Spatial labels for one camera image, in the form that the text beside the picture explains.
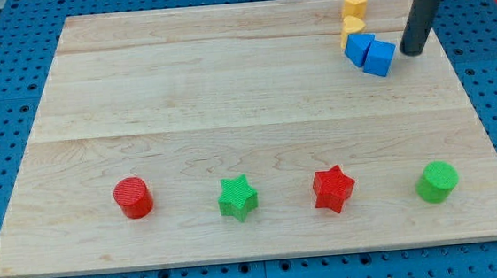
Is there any red cylinder block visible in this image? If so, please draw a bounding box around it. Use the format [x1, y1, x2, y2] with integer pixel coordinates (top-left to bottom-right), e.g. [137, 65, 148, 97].
[113, 176, 154, 220]

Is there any red star block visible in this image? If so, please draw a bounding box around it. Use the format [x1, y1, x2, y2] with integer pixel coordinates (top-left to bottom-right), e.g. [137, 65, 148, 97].
[312, 165, 355, 213]

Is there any blue cube block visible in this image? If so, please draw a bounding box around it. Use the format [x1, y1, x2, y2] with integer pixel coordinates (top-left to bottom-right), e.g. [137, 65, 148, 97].
[363, 40, 396, 77]

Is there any yellow heart block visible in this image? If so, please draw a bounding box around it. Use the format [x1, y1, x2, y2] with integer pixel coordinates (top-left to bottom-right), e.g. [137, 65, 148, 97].
[340, 15, 366, 49]

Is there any wooden board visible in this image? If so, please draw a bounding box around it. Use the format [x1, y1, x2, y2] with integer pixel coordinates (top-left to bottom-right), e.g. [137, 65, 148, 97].
[0, 0, 497, 278]

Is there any blue triangle block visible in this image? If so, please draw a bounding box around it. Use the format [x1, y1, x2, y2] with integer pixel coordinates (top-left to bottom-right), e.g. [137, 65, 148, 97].
[345, 33, 375, 67]

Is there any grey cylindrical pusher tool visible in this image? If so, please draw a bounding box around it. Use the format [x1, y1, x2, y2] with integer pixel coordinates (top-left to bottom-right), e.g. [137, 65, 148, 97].
[400, 0, 441, 57]

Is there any green star block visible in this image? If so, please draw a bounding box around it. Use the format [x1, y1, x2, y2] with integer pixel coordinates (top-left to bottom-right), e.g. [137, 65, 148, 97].
[218, 174, 258, 223]

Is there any yellow hexagon block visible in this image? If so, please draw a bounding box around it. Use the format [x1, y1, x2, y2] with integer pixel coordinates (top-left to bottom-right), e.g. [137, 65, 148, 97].
[341, 0, 368, 19]

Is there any green cylinder block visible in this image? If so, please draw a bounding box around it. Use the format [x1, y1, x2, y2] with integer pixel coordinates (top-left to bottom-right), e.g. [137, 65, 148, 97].
[415, 160, 460, 204]

